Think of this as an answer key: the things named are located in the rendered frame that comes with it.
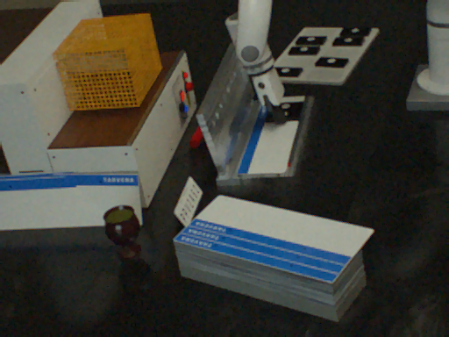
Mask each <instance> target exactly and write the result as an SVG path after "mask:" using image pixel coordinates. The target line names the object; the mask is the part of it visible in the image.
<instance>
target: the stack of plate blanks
mask: <svg viewBox="0 0 449 337"><path fill-rule="evenodd" d="M174 245H175V250H176V255H177V258H178V262H179V268H180V271H181V276H185V277H188V278H190V279H193V280H197V281H200V282H203V283H209V284H212V285H214V286H217V287H221V288H225V289H227V290H233V291H236V292H238V293H241V294H246V295H248V296H250V297H254V298H260V299H262V300H265V301H268V302H272V303H275V304H278V305H284V306H286V307H289V308H291V309H297V310H298V311H301V312H307V313H310V314H313V315H316V316H320V317H323V318H326V319H332V320H334V321H337V322H338V321H339V320H340V318H341V316H343V315H344V313H345V312H346V310H347V309H348V307H349V306H350V305H351V304H352V302H353V301H354V300H355V298H356V297H357V296H358V295H359V293H360V292H361V291H362V289H363V287H365V286H366V272H364V269H363V268H364V265H362V248H360V250H359V251H358V253H357V254H356V255H355V256H354V257H353V258H352V260H351V261H350V262H348V265H346V267H345V268H344V269H343V271H342V272H341V273H340V274H335V273H332V272H326V271H324V270H321V269H313V268H311V267H308V266H305V265H300V264H297V263H293V262H286V261H284V260H281V259H278V258H273V257H270V256H267V255H259V254H257V253H254V252H251V251H245V250H243V249H240V248H237V247H229V246H226V245H225V244H221V243H216V242H213V241H209V240H203V239H199V238H197V237H194V236H188V235H186V234H183V233H179V234H178V235H177V236H176V237H175V238H174Z"/></svg>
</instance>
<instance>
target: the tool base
mask: <svg viewBox="0 0 449 337"><path fill-rule="evenodd" d="M250 100H251V104H250V108H249V115H248V117H247V119H246V123H243V126H242V127H240V128H239V137H238V139H237V141H236V143H235V144H236V145H237V146H236V148H235V153H234V155H233V157H231V158H230V160H229V161H228V162H227V163H226V164H225V165H224V166H225V167H226V170H225V171H224V173H220V174H217V186H222V185H265V184H286V183H296V179H297V173H298V170H299V167H300V164H301V159H302V156H303V150H304V145H305V142H306V140H307V137H308V131H309V128H310V123H311V117H312V114H313V111H314V109H315V105H316V98H315V97H309V98H308V104H307V107H306V109H305V113H304V118H303V122H302V125H301V131H300V133H299V136H298V138H297V144H296V148H295V152H294V156H293V160H292V162H291V165H290V167H288V165H287V167H286V172H285V173H275V174H237V171H238V169H239V164H240V162H241V160H242V158H243V153H244V152H245V149H246V144H247V142H248V140H249V138H250V134H251V131H252V130H253V124H254V122H255V120H256V118H257V114H258V112H259V110H260V100H258V101H253V97H251V98H250ZM277 174H280V175H279V176H278V175H277ZM238 175H240V177H238Z"/></svg>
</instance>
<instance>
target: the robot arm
mask: <svg viewBox="0 0 449 337"><path fill-rule="evenodd" d="M271 10H272V0H239V12H237V13H235V14H232V15H231V16H230V17H229V18H228V19H227V20H226V22H225V24H226V25H227V28H228V32H229V33H230V35H231V36H232V41H233V43H234V45H235V54H236V55H237V57H238V58H239V61H241V62H242V64H243V69H244V70H245V71H246V73H247V74H248V75H249V76H251V77H252V78H253V85H254V87H255V89H256V91H257V95H258V98H259V100H260V104H261V105H262V107H263V108H264V109H266V108H268V112H269V113H272V116H273V118H274V121H275V124H276V125H279V124H282V123H286V120H287V118H286V114H285V112H284V110H283V109H281V108H282V95H283V92H284V88H283V87H282V83H281V80H280V79H279V76H278V74H277V72H276V71H275V68H274V58H273V57H272V54H271V51H270V50H269V47H268V43H267V36H268V27H269V22H270V17H271ZM427 42H428V56H429V68H427V69H425V70H424V71H423V72H422V73H420V75H419V76H418V77H417V85H418V87H420V89H421V90H424V91H427V92H428V93H431V94H433V95H448V96H449V0H428V2H427Z"/></svg>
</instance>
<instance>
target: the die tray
mask: <svg viewBox="0 0 449 337"><path fill-rule="evenodd" d="M342 29H343V28H304V29H303V30H302V31H301V32H300V33H299V35H298V36H297V37H296V39H294V41H293V42H292V43H291V44H290V45H289V47H287V49H286V51H284V52H283V53H282V55H281V56H280V57H279V59H278V60H277V61H276V62H275V64H274V67H290V68H303V72H302V73H301V75H300V76H298V77H279V79H280V80H281V82H284V83H317V84H333V85H341V84H343V83H345V81H346V80H347V79H348V76H349V75H350V74H351V73H352V71H353V70H354V69H355V66H356V65H357V64H358V63H359V61H360V59H361V58H362V56H363V54H365V52H366V51H367V50H368V48H369V46H370V45H371V44H372V43H373V40H374V39H375V38H376V36H377V34H378V33H379V29H372V31H371V32H370V33H369V36H354V37H365V40H364V42H363V44H362V47H332V42H333V40H334V39H335V38H336V37H340V36H339V34H340V31H341V30H342ZM299 36H327V40H326V42H325V43H324V45H323V46H296V43H295V42H296V40H297V38H298V37H299ZM291 47H320V48H321V49H320V51H319V53H318V55H288V51H289V50H290V48H291ZM320 57H330V58H349V62H348V64H347V65H346V66H345V68H323V67H315V61H317V60H318V59H319V58H320Z"/></svg>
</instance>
